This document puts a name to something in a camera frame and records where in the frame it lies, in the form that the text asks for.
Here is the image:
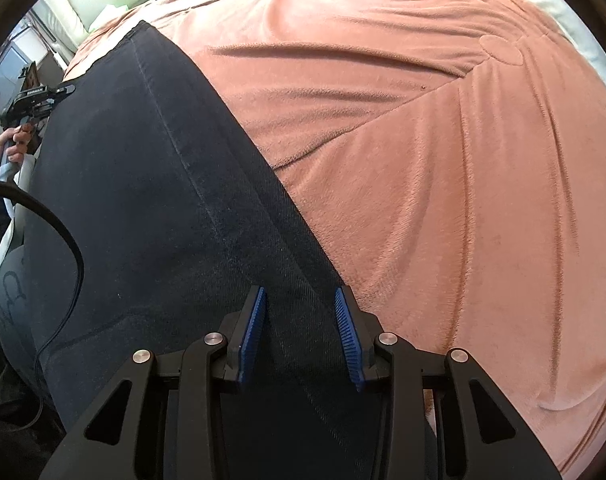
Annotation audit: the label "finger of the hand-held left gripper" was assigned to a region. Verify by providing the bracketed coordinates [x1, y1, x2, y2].
[45, 85, 77, 111]

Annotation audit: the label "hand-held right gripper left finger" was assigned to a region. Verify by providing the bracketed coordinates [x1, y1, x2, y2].
[38, 285, 269, 480]

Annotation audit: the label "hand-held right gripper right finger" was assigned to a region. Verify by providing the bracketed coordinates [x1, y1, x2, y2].
[334, 285, 564, 480]

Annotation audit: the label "black pants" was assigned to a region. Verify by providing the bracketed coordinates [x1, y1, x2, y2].
[0, 20, 439, 480]

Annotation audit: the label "person's left forearm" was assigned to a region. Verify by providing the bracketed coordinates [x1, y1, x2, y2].
[0, 157, 31, 197]

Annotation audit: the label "person's left hand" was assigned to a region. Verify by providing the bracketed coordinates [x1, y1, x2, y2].
[0, 127, 34, 171]

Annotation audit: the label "grey cabinet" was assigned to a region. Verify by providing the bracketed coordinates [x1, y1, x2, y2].
[0, 25, 68, 111]

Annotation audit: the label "pale green cushioned chair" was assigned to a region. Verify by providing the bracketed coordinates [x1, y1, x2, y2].
[33, 0, 159, 56]

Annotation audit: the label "orange blanket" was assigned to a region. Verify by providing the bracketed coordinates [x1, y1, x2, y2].
[63, 0, 606, 476]

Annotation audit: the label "person's left leg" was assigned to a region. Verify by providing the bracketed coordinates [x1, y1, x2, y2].
[0, 250, 40, 361]

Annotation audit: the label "cream duvet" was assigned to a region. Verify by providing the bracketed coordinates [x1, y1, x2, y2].
[508, 0, 606, 86]

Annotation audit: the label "black cable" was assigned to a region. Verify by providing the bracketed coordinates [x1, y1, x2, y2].
[0, 182, 86, 431]

